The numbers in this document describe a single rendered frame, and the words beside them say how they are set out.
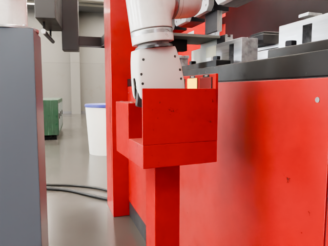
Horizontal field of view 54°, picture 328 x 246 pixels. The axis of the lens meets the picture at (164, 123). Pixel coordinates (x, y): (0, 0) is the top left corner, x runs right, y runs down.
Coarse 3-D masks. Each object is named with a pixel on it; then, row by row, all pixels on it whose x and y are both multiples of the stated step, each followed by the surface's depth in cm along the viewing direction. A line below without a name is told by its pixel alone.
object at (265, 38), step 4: (260, 32) 128; (264, 32) 126; (268, 32) 126; (272, 32) 127; (276, 32) 127; (252, 36) 133; (256, 36) 128; (260, 36) 126; (264, 36) 124; (268, 36) 125; (272, 36) 126; (276, 36) 126; (260, 40) 126; (264, 40) 125; (268, 40) 125; (272, 40) 126; (276, 40) 126; (260, 44) 127; (264, 44) 127; (268, 44) 127; (272, 44) 127
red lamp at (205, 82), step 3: (201, 78) 69; (204, 78) 68; (207, 78) 67; (210, 78) 66; (201, 81) 69; (204, 81) 68; (207, 81) 67; (210, 81) 66; (201, 84) 69; (204, 84) 68; (207, 84) 67; (210, 84) 66; (201, 87) 69; (204, 87) 68; (207, 87) 67; (210, 87) 66
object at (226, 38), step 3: (222, 36) 114; (225, 36) 112; (228, 36) 114; (231, 36) 113; (219, 39) 116; (222, 39) 114; (225, 39) 112; (228, 39) 113; (231, 39) 113; (219, 42) 116
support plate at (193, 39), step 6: (174, 36) 111; (180, 36) 111; (186, 36) 111; (192, 36) 112; (198, 36) 112; (204, 36) 113; (210, 36) 114; (216, 36) 114; (192, 42) 126; (198, 42) 126; (204, 42) 126
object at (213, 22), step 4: (216, 12) 119; (220, 12) 118; (208, 16) 125; (212, 16) 122; (216, 16) 119; (220, 16) 119; (208, 20) 125; (212, 20) 122; (216, 20) 119; (220, 20) 119; (208, 24) 125; (212, 24) 122; (216, 24) 119; (220, 24) 119; (208, 28) 125; (212, 28) 122; (216, 28) 119; (220, 28) 119; (208, 32) 125; (212, 32) 122; (216, 32) 121
